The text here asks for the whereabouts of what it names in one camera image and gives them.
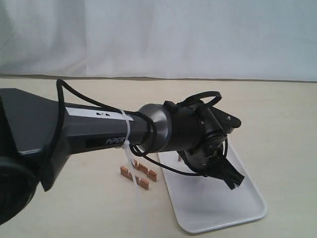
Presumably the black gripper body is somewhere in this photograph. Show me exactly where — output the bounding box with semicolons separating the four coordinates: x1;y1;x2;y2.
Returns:
183;132;229;178

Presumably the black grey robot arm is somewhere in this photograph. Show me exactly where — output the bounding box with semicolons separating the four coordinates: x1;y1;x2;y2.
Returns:
0;88;244;223

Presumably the white plastic tray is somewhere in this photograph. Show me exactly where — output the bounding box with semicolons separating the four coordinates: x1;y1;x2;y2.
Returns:
162;144;268;234

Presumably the white zip tie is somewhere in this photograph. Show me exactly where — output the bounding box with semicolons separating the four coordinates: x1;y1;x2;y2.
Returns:
120;109;147;238

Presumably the white backdrop cloth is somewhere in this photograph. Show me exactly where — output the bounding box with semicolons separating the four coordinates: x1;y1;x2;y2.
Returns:
0;0;317;81

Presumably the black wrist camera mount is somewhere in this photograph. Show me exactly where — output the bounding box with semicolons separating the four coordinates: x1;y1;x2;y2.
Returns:
210;107;242;134

